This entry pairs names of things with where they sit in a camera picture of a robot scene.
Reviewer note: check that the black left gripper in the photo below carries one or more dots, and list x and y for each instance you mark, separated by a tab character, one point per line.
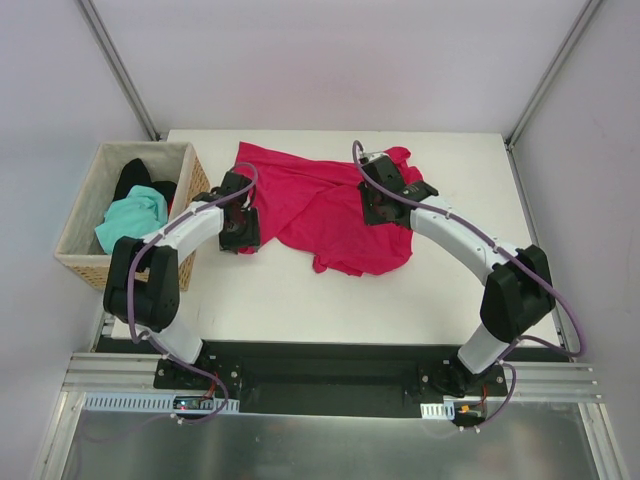
240	235

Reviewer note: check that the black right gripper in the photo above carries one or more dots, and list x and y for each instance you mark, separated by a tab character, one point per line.
375	212

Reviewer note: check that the pink t shirt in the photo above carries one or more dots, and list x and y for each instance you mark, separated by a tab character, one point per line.
315	206

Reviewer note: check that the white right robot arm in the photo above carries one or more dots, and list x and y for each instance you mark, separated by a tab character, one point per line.
514	280

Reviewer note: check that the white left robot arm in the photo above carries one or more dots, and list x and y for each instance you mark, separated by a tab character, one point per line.
143	287

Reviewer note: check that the teal t shirt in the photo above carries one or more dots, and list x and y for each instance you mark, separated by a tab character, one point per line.
142	211

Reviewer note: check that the black t shirt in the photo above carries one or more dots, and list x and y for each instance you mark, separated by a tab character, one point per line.
135	173

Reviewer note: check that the wicker laundry basket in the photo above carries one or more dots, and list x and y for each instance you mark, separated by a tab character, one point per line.
78	248

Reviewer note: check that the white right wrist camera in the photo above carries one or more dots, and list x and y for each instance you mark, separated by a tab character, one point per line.
369	157

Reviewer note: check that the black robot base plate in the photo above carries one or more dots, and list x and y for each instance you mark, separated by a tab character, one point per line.
321	379

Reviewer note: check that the right white cable duct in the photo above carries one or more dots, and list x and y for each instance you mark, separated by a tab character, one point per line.
438	411

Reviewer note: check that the white cable duct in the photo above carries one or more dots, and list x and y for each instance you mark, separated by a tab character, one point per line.
438	411
158	403

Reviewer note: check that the left white cable duct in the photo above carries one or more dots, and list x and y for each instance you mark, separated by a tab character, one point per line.
158	403

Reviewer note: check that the left aluminium frame post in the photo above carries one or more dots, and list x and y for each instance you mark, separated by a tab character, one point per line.
117	67

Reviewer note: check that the aluminium frame post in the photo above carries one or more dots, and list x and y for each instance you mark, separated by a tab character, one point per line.
583	20
117	67

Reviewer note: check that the right aluminium frame post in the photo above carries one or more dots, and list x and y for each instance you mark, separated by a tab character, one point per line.
583	20

